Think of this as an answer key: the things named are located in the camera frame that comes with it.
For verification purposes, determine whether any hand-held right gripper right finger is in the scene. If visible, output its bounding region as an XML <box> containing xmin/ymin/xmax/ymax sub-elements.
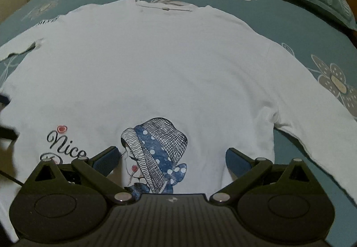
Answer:
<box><xmin>209</xmin><ymin>148</ymin><xmax>318</xmax><ymax>204</ymax></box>

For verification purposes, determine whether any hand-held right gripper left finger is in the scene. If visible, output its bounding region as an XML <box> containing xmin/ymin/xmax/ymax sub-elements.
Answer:
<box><xmin>33</xmin><ymin>146</ymin><xmax>134</xmax><ymax>204</ymax></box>

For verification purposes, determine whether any white long-sleeve printed shirt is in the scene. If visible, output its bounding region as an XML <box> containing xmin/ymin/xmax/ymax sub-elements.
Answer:
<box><xmin>0</xmin><ymin>0</ymin><xmax>357</xmax><ymax>246</ymax></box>

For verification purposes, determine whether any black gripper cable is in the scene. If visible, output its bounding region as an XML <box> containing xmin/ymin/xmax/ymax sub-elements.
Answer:
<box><xmin>0</xmin><ymin>170</ymin><xmax>24</xmax><ymax>187</ymax></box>

